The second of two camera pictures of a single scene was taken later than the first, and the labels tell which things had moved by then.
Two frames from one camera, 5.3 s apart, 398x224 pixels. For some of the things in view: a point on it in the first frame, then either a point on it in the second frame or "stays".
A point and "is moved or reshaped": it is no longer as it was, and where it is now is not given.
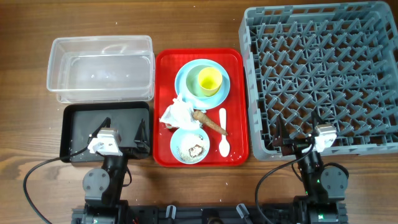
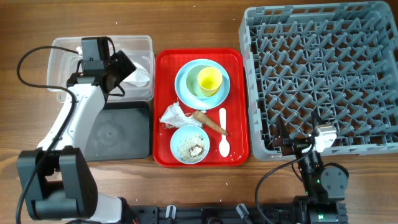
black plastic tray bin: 78,120 stays
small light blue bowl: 189,146 stays
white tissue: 180,114 → 140,77
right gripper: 282,137 stays
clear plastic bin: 102,69 stays
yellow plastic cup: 210,79 stays
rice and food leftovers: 191,153 is moved or reshaped
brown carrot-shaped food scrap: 208,122 stays
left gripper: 133,152 → 125,65
